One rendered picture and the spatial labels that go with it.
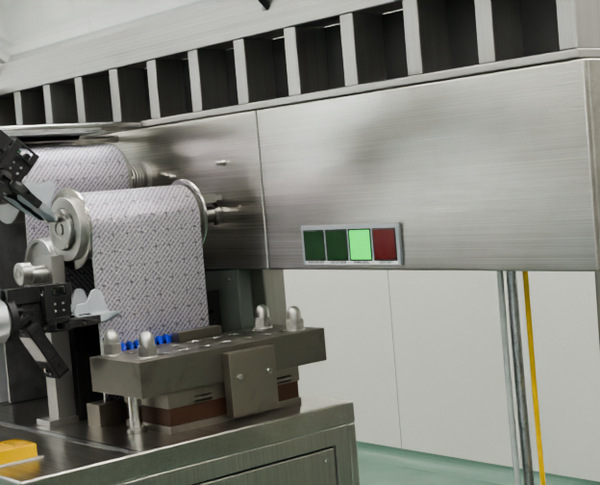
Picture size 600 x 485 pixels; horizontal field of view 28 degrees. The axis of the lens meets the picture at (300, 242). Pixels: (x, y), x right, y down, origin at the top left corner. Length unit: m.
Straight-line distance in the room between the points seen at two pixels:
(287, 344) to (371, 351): 3.40
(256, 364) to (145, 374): 0.21
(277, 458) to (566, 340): 2.81
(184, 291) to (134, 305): 0.11
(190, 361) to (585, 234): 0.70
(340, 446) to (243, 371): 0.24
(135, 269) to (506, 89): 0.77
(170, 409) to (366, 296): 3.54
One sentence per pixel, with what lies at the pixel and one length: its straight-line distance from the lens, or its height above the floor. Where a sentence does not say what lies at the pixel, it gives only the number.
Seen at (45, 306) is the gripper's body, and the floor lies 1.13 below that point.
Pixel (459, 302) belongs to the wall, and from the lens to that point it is 5.12.
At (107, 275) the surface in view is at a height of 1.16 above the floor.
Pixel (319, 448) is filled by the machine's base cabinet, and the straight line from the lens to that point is 2.15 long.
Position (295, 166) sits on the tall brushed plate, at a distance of 2.18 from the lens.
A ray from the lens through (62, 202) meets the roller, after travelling 2.20.
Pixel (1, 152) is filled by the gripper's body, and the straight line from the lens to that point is 2.14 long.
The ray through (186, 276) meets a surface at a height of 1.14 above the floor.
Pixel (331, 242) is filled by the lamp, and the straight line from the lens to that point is 2.11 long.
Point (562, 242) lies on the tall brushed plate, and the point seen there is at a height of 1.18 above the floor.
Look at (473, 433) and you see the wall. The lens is 5.20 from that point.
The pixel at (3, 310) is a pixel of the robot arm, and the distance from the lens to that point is 2.05.
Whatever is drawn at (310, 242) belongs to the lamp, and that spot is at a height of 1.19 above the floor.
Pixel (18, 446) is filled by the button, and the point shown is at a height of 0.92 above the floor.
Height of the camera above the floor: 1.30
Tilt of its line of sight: 3 degrees down
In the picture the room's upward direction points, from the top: 5 degrees counter-clockwise
